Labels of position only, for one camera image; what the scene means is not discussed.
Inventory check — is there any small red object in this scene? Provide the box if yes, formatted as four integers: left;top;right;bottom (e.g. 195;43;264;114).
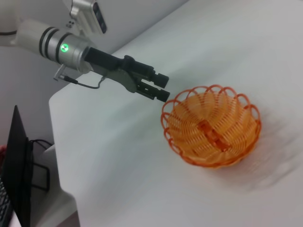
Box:
0;145;7;166

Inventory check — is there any black flat monitor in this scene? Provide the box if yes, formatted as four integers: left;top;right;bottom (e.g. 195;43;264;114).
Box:
6;105;33;227

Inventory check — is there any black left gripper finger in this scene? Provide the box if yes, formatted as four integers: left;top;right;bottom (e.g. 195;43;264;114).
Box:
124;54;169;88
136;80;171;103

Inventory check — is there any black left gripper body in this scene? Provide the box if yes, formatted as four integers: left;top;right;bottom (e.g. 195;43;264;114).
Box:
83;46;141;93

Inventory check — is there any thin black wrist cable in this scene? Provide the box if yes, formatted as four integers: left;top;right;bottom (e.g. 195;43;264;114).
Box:
53;65;107;90

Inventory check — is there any black keyboard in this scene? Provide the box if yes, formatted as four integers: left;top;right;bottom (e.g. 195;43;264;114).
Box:
0;176;15;227

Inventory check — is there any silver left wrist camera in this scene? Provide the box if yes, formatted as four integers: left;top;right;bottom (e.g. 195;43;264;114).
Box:
69;0;107;35

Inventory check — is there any orange plastic wire basket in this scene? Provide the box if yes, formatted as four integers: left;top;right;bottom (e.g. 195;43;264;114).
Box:
160;84;262;170

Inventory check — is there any black wire monitor stand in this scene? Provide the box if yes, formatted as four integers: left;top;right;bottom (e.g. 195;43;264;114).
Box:
25;139;56;192

